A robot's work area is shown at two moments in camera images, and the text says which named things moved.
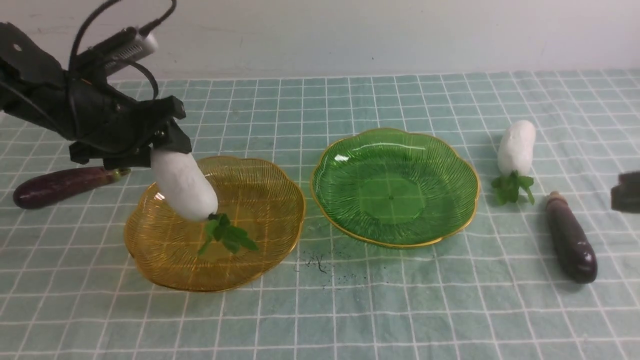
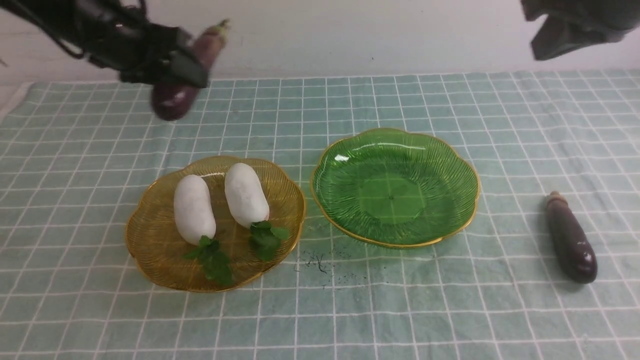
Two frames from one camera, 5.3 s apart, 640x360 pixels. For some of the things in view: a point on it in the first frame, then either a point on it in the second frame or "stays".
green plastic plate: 394,188 stays
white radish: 515,157 to 247,201
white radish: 184,183 to 195,224
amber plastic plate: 266,203 stays
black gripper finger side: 625,196 to 616,20
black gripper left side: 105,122 to 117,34
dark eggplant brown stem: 575,252 stays
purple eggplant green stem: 41,191 to 172,101
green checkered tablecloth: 70,289 stays
